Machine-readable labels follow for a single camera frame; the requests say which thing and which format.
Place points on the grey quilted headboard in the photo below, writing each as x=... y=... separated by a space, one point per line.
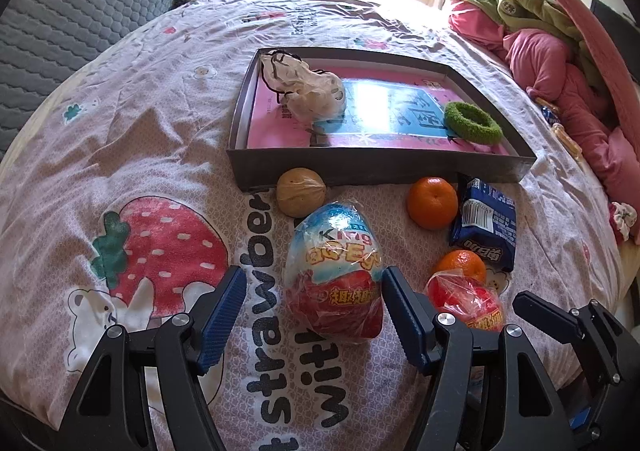
x=85 y=6

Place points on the shallow dark cardboard box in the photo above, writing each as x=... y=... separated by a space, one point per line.
x=492 y=166

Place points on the green blanket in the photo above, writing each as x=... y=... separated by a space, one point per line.
x=530 y=6

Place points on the dark flat screen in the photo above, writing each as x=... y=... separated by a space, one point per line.
x=612 y=13

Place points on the pink quilt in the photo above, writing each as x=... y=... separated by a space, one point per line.
x=550 y=61

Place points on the brown walnut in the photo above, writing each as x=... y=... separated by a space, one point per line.
x=301 y=191

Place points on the small blue orange snack packet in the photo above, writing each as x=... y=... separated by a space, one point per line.
x=549 y=112

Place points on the green fuzzy hair scrunchie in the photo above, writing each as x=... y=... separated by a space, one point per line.
x=472 y=123

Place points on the floral fabric scrunchie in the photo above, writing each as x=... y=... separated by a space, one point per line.
x=624 y=221

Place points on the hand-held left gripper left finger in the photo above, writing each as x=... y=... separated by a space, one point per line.
x=220 y=321

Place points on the orange tangerine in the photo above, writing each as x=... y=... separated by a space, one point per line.
x=462 y=263
x=432 y=202

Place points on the large blue red egg toy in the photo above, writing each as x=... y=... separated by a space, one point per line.
x=332 y=276

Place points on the small yellow snack packet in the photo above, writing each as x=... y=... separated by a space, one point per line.
x=567 y=141

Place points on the strawberry printed bed sheet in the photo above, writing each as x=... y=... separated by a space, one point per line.
x=150 y=156

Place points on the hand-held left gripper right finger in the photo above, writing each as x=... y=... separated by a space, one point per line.
x=405 y=321

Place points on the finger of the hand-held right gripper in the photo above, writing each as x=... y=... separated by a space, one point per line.
x=607 y=341
x=545 y=313

